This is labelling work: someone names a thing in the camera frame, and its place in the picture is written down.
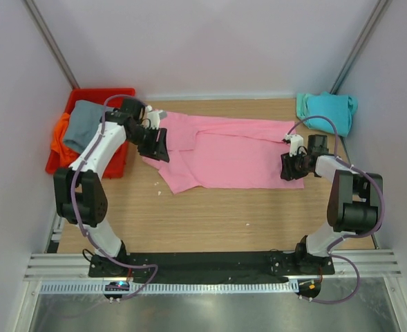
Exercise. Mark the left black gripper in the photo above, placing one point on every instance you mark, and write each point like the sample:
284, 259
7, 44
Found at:
156, 150

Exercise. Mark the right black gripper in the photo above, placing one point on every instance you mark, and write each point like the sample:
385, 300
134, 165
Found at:
288, 172

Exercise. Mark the pink t shirt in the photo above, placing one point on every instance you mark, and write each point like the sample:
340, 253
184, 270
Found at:
223, 153

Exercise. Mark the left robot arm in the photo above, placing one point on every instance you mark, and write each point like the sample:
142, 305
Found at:
79, 195

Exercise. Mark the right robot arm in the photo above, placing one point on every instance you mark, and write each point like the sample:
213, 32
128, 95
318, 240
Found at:
354, 206

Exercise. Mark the red plastic bin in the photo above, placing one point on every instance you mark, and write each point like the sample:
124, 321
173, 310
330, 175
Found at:
115, 168

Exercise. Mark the teal folded t shirt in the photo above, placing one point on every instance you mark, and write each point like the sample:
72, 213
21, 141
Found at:
339, 109

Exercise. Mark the grey t shirt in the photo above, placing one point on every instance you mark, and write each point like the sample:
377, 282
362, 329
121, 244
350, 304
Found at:
83, 124

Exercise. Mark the orange t shirt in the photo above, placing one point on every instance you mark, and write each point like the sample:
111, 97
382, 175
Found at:
63, 155

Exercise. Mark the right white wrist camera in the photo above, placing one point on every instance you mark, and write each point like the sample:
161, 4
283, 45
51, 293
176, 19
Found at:
295, 141

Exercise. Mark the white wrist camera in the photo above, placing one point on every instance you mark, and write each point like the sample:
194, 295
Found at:
295, 141
152, 117

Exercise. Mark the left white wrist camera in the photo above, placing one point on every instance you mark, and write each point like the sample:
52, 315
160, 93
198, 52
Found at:
152, 117

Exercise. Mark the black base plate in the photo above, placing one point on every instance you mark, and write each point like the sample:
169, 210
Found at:
189, 267

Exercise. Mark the slotted cable duct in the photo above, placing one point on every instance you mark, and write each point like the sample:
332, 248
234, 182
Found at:
121, 288

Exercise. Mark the right corner metal post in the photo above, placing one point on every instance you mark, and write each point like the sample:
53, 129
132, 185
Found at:
361, 42

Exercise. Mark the corner metal post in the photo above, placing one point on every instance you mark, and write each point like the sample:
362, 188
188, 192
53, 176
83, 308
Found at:
50, 41
361, 42

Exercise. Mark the left corner metal post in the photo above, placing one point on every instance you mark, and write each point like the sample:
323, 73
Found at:
50, 41

